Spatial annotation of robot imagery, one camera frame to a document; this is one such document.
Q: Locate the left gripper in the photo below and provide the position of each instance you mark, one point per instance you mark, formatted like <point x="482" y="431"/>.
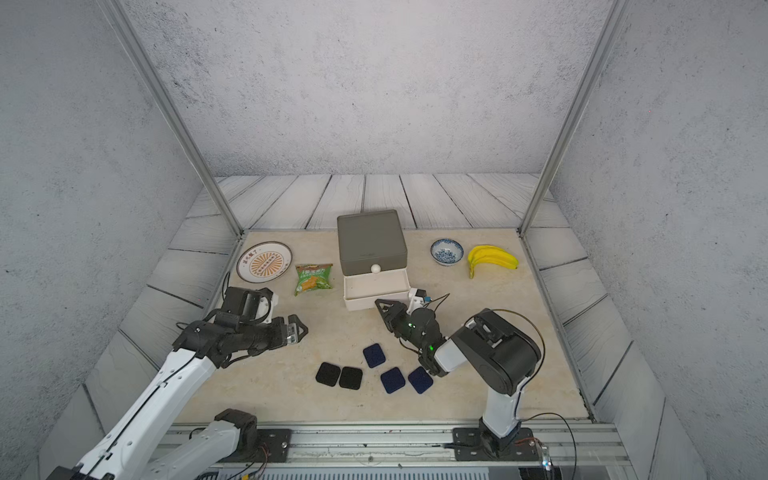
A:
<point x="282" y="337"/>

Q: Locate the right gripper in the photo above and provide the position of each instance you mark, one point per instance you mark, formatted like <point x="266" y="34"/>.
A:
<point x="394" y="316"/>

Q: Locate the three-tier drawer cabinet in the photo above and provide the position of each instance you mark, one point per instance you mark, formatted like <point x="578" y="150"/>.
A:
<point x="373" y="257"/>

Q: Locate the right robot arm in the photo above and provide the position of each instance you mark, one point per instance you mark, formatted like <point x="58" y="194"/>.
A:
<point x="503" y="355"/>

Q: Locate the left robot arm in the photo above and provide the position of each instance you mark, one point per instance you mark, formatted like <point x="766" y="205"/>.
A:
<point x="244" y="327"/>

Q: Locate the navy brooch box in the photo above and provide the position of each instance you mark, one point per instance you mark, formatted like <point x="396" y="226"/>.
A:
<point x="374" y="355"/>
<point x="392" y="380"/>
<point x="420" y="380"/>

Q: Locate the black brooch box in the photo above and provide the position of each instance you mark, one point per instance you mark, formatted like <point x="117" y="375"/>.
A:
<point x="350" y="378"/>
<point x="328" y="374"/>

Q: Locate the green snack bag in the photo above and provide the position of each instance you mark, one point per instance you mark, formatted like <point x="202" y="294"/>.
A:
<point x="312" y="277"/>

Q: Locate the round patterned plate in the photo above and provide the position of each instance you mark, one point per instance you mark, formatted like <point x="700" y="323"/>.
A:
<point x="264" y="262"/>

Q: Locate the blue white porcelain bowl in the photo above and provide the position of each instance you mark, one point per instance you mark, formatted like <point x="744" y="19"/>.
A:
<point x="447" y="252"/>

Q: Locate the yellow banana bunch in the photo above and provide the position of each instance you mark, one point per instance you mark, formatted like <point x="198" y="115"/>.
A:
<point x="490" y="254"/>

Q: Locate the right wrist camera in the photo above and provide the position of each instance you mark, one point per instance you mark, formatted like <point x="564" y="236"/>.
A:
<point x="417" y="298"/>

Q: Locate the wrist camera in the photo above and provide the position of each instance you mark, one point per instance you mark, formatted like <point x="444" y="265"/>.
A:
<point x="251" y="307"/>
<point x="417" y="298"/>

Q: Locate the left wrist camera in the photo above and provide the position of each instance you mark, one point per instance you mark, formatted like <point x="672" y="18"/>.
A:
<point x="251" y="307"/>

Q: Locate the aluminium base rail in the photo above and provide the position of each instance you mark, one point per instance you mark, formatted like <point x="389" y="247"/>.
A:
<point x="572" y="448"/>

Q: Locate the left frame post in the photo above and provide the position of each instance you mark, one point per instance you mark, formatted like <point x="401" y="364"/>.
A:
<point x="129" y="40"/>

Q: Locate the frame post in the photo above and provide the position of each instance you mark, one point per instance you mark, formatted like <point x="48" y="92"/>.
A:
<point x="589" y="80"/>
<point x="129" y="40"/>

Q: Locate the right frame post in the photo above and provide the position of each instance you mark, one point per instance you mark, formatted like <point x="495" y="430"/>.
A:
<point x="589" y="80"/>

